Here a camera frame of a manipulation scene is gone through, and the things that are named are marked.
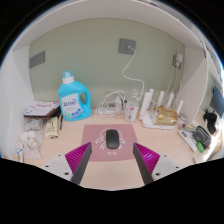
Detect white flat remote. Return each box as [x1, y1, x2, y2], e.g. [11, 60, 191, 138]
[178, 129, 198, 153]

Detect black computer mouse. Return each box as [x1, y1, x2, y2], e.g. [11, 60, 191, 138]
[105, 129, 121, 150]

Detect grey blank wall plate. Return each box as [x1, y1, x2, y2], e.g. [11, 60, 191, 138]
[29, 50, 46, 70]

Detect stack of flat boxes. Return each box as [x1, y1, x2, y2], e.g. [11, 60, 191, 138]
[23, 100, 62, 119]

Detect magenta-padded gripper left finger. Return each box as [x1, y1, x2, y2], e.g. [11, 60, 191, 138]
[41, 142, 93, 186]

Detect blue detergent bottle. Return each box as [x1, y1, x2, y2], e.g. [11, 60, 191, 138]
[57, 70, 93, 122]

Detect white wall plug adapter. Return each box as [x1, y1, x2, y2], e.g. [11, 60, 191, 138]
[173, 51, 184, 69]

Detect gold foil bag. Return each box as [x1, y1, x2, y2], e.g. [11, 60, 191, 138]
[154, 105, 179, 126]

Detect black zip pouch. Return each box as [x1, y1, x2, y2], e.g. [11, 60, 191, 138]
[192, 125, 212, 150]

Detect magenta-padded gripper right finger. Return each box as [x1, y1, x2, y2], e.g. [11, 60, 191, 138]
[132, 142, 183, 186]

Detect white and yellow snack packet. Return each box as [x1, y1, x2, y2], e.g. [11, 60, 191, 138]
[13, 142, 26, 163]

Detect white cable from wall socket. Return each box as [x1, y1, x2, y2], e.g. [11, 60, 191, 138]
[121, 45, 146, 98]

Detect coiled white charging cables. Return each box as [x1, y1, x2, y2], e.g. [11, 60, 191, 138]
[94, 88, 129, 119]

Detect small yellow carton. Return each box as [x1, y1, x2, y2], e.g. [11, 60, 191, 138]
[44, 116, 60, 140]

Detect clear plastic bottle red label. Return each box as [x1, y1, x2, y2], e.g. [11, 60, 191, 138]
[124, 89, 139, 123]

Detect clear plastic bags pile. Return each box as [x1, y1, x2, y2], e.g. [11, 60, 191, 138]
[19, 118, 48, 160]

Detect white router with antennas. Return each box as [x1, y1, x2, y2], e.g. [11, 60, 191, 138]
[138, 88, 185, 130]

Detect pink printed mouse pad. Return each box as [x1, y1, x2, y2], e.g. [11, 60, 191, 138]
[81, 123, 139, 163]

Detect grey wall socket plate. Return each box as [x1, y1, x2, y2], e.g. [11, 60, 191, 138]
[118, 38, 137, 56]

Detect white power strip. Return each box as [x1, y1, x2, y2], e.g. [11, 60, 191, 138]
[96, 105, 124, 116]

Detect dark computer monitor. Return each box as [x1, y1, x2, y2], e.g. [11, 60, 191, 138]
[209, 85, 224, 118]

